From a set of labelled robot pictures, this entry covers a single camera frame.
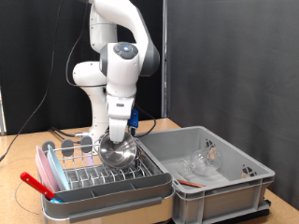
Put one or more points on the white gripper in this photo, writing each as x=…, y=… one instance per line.
x=120, y=109

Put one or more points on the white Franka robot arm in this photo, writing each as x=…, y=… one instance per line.
x=121, y=71

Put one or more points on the grey plastic crate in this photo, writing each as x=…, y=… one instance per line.
x=218, y=202

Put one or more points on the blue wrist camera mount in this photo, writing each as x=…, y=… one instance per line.
x=134, y=118

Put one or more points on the silver frame post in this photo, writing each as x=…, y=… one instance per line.
x=2, y=112

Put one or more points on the aluminium vertical pole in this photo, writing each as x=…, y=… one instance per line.
x=164, y=62

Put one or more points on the clear wine glass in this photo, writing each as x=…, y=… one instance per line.
x=205, y=160

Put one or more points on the stainless steel bowl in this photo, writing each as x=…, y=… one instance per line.
x=118, y=155

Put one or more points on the small blue utensil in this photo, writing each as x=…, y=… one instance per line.
x=56, y=200

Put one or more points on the pink plate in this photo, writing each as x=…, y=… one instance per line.
x=43, y=168

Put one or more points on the light blue plate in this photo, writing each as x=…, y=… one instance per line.
x=57, y=169

